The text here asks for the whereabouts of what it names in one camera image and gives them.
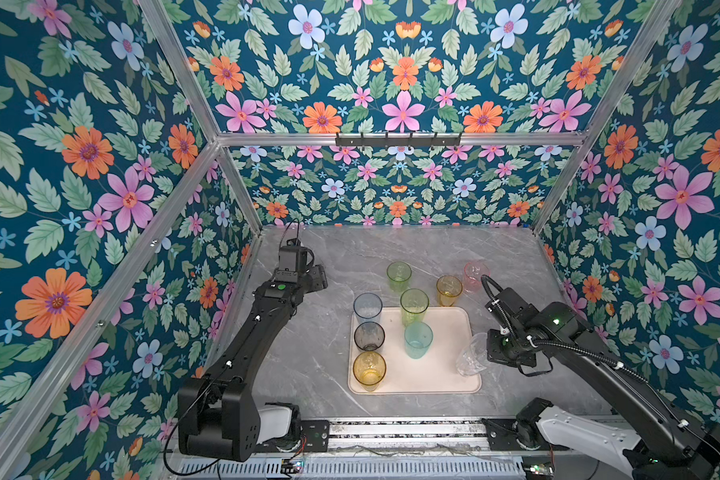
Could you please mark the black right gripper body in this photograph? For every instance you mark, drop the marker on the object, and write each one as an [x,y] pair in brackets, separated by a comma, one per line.
[501,349]

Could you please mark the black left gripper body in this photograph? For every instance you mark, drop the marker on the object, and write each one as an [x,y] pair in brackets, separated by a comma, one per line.
[313,278]

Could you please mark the clear short glass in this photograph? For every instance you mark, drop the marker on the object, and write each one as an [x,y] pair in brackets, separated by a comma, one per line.
[474,359]

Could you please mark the blue tall glass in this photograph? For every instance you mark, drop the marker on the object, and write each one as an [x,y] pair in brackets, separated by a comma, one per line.
[367,307]

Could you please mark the beige plastic tray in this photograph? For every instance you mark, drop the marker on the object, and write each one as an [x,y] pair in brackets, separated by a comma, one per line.
[435,372]

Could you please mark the grey tall glass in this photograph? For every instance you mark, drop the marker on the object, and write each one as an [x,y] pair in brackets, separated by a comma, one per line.
[369,336]

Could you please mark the teal short glass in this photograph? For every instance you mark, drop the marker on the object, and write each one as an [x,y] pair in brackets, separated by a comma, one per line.
[418,337]

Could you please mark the green short glass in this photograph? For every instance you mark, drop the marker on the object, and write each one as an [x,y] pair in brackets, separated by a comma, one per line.
[399,274]

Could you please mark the light green tall glass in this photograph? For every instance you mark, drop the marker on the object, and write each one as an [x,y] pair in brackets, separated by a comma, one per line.
[414,303]

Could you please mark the yellow tall glass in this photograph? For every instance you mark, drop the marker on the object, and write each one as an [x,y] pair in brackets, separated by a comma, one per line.
[369,370]

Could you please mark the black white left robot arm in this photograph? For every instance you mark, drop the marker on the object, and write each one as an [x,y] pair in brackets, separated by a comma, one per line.
[219,417]

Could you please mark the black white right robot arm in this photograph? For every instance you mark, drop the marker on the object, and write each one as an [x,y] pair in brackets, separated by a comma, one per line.
[658,441]

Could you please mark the yellow short glass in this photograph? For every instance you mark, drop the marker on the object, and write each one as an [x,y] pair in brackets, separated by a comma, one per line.
[449,289]

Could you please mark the pink short glass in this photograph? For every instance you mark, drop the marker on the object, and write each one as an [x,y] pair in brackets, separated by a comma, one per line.
[472,275]

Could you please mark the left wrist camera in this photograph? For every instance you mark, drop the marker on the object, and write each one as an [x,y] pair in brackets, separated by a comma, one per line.
[294,262]

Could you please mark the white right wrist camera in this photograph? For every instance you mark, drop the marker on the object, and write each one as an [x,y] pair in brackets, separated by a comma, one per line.
[509,305]

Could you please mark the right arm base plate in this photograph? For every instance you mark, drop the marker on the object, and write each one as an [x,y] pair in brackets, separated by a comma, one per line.
[512,434]

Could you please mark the white vented cable duct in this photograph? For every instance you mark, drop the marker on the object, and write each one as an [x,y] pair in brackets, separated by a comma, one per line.
[355,467]

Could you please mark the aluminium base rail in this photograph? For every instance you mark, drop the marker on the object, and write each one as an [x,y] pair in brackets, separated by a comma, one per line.
[408,435]

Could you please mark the metal hook rail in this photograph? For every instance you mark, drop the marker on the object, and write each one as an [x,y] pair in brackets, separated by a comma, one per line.
[384,140]

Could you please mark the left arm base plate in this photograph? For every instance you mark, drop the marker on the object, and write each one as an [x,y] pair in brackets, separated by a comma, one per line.
[302,436]

